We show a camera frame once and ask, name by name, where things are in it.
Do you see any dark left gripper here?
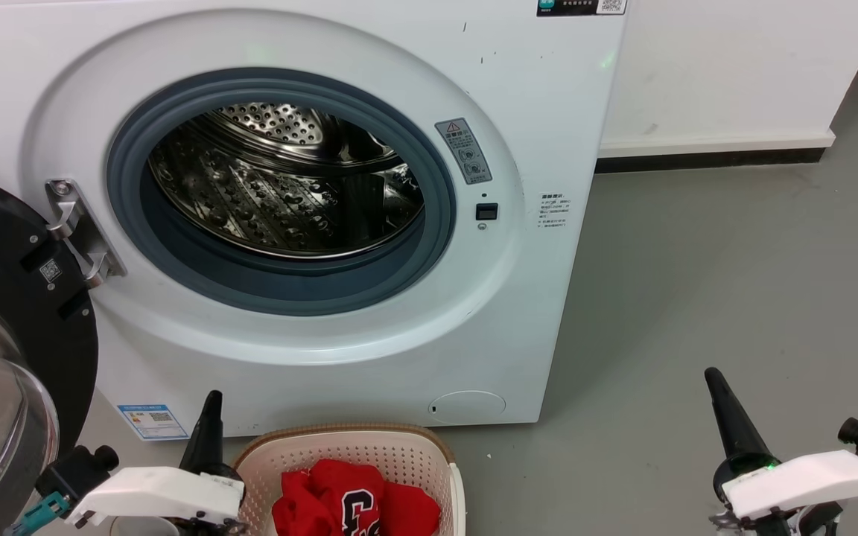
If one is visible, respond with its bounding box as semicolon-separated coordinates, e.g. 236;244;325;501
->
178;390;247;486

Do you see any dark right gripper green band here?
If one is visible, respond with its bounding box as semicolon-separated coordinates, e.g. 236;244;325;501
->
704;367;781;508

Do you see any red garment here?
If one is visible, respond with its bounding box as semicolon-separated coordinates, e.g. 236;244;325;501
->
273;459;442;536

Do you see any cream perforated laundry basket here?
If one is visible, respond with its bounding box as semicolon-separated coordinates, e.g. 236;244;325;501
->
232;424;467;536

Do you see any stainless steel washing machine drum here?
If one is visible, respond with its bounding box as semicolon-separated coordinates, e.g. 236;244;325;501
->
147;102;426;260

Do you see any blue energy label sticker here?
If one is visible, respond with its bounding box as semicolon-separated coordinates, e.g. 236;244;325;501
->
118;404;189;441

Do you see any grey rubber door gasket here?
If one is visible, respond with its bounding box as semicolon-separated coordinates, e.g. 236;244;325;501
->
107;68;457;317

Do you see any white front-load washing machine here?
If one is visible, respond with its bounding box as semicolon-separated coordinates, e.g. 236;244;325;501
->
0;0;629;440

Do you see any silver door hinge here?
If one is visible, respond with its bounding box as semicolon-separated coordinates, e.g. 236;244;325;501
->
45;179;128;290

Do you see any round white filter cover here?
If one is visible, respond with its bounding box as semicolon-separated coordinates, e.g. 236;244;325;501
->
429;390;506;425

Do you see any white and black baseboard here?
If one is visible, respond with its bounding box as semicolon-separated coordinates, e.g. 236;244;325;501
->
597;130;836;173

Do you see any small text sticker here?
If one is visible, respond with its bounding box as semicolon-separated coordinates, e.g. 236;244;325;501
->
537;192;571;230

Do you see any grey warning sticker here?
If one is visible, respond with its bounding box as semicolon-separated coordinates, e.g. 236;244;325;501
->
435;118;493;185

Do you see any black label with QR code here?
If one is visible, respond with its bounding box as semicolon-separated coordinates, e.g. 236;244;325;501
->
537;0;628;17

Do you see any black left camera plug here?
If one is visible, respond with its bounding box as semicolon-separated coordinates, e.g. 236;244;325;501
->
34;445;119;505

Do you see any teal cable connector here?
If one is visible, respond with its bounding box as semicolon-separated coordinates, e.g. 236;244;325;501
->
3;491;72;536

